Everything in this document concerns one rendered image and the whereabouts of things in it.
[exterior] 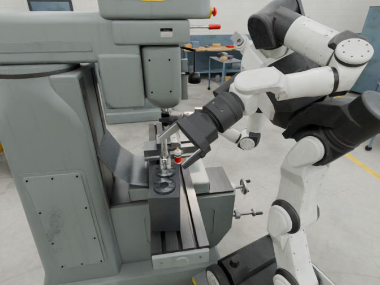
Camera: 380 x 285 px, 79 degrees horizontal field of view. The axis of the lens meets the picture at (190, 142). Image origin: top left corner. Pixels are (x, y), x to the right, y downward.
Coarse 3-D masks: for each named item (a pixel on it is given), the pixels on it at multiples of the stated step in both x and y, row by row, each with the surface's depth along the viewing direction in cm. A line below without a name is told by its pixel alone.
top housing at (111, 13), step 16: (112, 0) 90; (128, 0) 90; (144, 0) 91; (160, 0) 92; (176, 0) 93; (192, 0) 94; (208, 0) 97; (112, 16) 92; (128, 16) 93; (144, 16) 94; (160, 16) 95; (176, 16) 96; (192, 16) 97; (208, 16) 101
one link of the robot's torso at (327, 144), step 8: (320, 128) 73; (304, 136) 77; (320, 136) 72; (328, 136) 70; (328, 144) 70; (336, 144) 69; (328, 152) 71; (336, 152) 71; (344, 152) 70; (320, 160) 74; (328, 160) 73
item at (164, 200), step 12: (156, 168) 101; (156, 180) 93; (168, 180) 93; (156, 192) 88; (168, 192) 88; (156, 204) 88; (168, 204) 88; (156, 216) 91; (168, 216) 91; (156, 228) 94; (168, 228) 95
